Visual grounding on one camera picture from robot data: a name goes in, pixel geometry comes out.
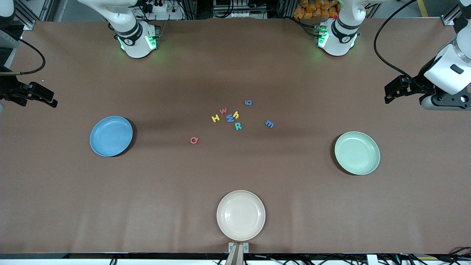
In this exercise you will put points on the pile of orange bags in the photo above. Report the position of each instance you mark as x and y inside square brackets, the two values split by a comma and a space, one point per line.
[312, 9]

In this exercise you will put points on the green plate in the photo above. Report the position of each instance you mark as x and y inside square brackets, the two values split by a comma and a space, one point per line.
[357, 153]

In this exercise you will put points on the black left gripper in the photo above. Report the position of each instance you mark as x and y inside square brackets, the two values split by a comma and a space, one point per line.
[420, 84]

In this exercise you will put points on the blue capital letter W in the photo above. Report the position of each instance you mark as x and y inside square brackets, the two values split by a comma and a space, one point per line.
[229, 119]

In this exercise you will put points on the white power strip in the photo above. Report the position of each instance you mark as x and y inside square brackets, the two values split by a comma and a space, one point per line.
[162, 15]

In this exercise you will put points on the yellow capital letter H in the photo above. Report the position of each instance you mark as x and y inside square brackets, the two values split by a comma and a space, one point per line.
[215, 118]

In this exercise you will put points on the aluminium frame profile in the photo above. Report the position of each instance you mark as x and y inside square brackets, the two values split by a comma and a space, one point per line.
[28, 25]
[449, 19]

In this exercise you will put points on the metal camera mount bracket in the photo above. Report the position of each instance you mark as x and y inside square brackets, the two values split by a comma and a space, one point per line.
[238, 254]

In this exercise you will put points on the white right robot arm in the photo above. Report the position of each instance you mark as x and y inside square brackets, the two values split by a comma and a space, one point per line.
[134, 36]

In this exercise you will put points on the teal capital letter R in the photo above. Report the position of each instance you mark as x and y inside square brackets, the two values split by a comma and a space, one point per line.
[237, 127]

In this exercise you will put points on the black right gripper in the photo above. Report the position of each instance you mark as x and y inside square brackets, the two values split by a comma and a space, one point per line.
[8, 90]

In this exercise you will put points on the pink letter Q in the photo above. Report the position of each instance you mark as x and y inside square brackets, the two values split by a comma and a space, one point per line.
[191, 140]

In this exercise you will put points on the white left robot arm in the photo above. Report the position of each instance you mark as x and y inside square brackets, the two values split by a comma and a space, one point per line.
[340, 36]

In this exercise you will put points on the blue small letter m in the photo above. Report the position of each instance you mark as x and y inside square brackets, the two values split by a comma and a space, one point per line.
[269, 124]

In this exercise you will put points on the beige plate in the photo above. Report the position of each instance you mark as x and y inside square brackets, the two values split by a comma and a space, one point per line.
[241, 215]

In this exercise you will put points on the blue plate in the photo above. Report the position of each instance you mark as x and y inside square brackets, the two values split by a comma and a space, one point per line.
[111, 136]

